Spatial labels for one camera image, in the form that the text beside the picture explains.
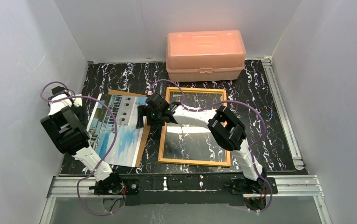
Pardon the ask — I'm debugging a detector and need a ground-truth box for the building photo print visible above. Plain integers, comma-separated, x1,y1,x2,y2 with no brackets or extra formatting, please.
87,94,149,167

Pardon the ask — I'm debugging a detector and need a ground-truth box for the brown cardboard backing board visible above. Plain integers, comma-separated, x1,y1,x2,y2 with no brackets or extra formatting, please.
107,90,150,167

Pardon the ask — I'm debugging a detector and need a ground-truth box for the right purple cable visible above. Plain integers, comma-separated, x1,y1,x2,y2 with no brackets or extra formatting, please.
147,79,273,214

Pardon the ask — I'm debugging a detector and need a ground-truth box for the aluminium side rail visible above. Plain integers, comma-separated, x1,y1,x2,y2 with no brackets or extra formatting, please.
261,57,305,171

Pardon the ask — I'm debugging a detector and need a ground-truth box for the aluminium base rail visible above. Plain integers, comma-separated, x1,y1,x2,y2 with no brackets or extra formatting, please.
47,173,324,197

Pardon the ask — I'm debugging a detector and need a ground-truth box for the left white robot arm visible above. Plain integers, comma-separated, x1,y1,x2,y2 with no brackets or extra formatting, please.
41,86,124,194

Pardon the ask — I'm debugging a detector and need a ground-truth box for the yellow wooden picture frame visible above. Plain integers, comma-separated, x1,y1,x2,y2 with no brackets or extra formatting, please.
158,88,231,168

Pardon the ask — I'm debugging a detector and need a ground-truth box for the purple cable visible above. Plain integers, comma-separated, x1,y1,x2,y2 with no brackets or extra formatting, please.
40,81,119,216
147,79,273,214

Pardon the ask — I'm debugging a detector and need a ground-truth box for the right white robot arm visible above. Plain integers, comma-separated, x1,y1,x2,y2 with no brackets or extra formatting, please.
136,93,267,191

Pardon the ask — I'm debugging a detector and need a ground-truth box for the clear acrylic sheet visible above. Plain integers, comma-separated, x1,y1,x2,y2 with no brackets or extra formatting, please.
163,91,227,161

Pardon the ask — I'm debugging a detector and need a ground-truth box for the orange plastic storage box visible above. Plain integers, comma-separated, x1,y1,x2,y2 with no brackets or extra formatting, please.
166,30,247,82

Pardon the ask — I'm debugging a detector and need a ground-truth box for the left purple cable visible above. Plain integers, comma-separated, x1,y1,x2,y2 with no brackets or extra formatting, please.
40,81,119,216

